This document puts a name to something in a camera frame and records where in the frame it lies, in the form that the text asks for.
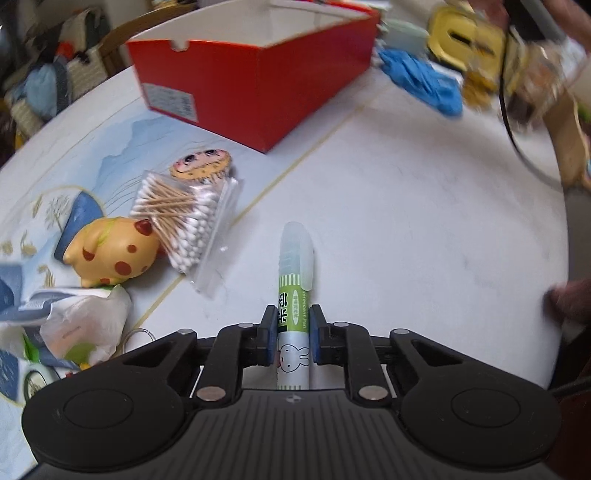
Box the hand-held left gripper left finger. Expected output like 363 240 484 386
122 305 279 403

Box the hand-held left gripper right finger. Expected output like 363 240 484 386
308 304 458 402

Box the green white highlighter pen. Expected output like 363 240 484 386
276 222 317 391

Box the keychain with metal ring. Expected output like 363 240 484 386
121 328 158 352

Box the bag of cotton swabs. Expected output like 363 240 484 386
128 170 245 294

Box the yellow spotted squishy toy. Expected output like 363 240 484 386
62 217 160 288

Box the round cartoon face cookie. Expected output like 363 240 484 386
168 148 232 183

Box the white plastic packet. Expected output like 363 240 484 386
39 284 132 365

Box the red shoe box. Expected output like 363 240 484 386
126 0 382 154

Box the blue white tissue packet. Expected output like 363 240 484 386
0 261 84 333

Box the person's right hand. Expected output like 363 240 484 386
545 284 591 324

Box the blue cloth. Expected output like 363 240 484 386
378 46 464 117

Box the glass of tea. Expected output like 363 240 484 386
462 46 504 109

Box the yellow case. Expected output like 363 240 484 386
427 4 509 75

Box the wooden chair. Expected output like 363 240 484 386
99 2 199 77

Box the glass with dark contents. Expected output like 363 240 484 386
505 41 561 130

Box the pile of blue clothes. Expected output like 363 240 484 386
23 62 63 121

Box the black cable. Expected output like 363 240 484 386
496 28 561 185

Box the light wooden frame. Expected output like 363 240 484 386
542 92 591 190

